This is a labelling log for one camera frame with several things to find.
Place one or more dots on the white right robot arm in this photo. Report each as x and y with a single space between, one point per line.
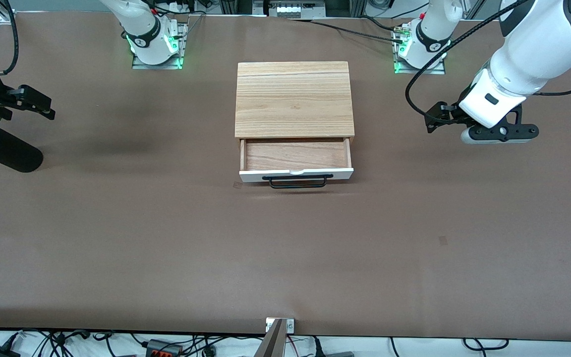
149 44

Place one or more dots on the light wooden drawer cabinet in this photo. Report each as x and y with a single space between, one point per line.
294 99

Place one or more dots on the black vase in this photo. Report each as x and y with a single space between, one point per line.
8 151

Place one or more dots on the white power strip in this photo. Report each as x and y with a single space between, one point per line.
290 10

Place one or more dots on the grey flat box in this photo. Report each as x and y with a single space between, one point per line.
339 354

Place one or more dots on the black connector block orange levers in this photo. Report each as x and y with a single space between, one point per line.
164 348

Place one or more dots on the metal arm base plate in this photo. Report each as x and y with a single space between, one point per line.
439 68
179 49

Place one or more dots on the aluminium corner post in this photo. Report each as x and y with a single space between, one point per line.
7 16

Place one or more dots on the silver camera mount bracket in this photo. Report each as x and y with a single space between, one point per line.
290 325

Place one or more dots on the grey camera mount beam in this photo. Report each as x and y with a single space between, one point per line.
271 344

